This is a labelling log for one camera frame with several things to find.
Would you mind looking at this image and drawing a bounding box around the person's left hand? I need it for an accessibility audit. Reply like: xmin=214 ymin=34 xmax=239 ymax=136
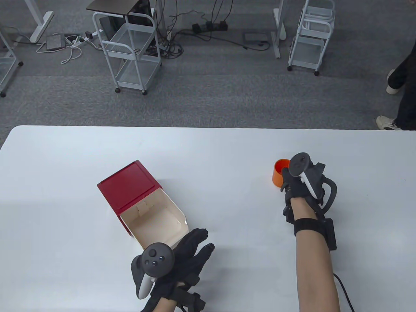
xmin=140 ymin=228 xmax=216 ymax=312

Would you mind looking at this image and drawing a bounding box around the person's right hand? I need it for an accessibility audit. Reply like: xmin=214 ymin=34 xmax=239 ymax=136
xmin=280 ymin=166 xmax=324 ymax=212

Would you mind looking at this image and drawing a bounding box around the orange cup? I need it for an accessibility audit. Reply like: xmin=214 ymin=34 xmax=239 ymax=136
xmin=271 ymin=158 xmax=291 ymax=189

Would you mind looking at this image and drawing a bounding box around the cream plastic storage bin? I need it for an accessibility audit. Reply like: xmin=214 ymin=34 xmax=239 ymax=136
xmin=97 ymin=160 xmax=190 ymax=253

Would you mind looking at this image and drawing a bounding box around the person's right forearm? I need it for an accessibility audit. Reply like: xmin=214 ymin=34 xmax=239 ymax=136
xmin=290 ymin=197 xmax=341 ymax=312

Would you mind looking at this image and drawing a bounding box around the person's left forearm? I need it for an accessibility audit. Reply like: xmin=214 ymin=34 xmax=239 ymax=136
xmin=155 ymin=298 xmax=178 ymax=312

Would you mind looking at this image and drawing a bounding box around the grey flat box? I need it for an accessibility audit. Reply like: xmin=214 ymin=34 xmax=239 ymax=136
xmin=46 ymin=34 xmax=67 ymax=52

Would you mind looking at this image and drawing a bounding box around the white stacked trolley cart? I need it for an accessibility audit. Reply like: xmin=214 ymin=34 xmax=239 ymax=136
xmin=287 ymin=0 xmax=336 ymax=76

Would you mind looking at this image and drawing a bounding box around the grey floor pad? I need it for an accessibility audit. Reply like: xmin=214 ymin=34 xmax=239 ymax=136
xmin=243 ymin=31 xmax=269 ymax=46

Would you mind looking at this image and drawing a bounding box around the white desk leg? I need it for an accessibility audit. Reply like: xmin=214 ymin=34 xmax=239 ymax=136
xmin=23 ymin=0 xmax=54 ymax=44
xmin=272 ymin=0 xmax=287 ymax=59

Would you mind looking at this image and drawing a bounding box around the black power strip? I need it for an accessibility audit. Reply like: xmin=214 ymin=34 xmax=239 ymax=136
xmin=191 ymin=21 xmax=228 ymax=33

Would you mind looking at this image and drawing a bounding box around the white power strip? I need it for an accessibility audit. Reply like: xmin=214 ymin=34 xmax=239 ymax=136
xmin=65 ymin=29 xmax=105 ymax=45

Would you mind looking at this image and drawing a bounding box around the dark brown desktop board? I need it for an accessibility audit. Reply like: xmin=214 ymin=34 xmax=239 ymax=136
xmin=86 ymin=0 xmax=141 ymax=15

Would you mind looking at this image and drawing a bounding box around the white cart with castors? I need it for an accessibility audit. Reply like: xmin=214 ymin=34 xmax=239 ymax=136
xmin=0 ymin=29 xmax=24 ymax=98

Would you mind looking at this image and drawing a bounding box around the black left wrist camera band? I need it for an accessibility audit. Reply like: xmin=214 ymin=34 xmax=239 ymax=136
xmin=175 ymin=282 xmax=206 ymax=312

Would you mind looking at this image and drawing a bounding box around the black wrist camera band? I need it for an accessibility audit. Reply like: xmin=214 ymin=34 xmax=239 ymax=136
xmin=282 ymin=201 xmax=337 ymax=251
xmin=175 ymin=282 xmax=206 ymax=312

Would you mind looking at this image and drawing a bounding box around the black right wrist camera band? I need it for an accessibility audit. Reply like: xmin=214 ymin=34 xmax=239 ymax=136
xmin=282 ymin=201 xmax=337 ymax=251

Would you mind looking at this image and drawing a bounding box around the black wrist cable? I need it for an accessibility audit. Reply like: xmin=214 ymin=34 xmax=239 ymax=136
xmin=333 ymin=273 xmax=357 ymax=312

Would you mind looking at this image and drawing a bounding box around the white wire basket cart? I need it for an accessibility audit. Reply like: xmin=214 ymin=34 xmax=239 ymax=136
xmin=92 ymin=11 xmax=162 ymax=96

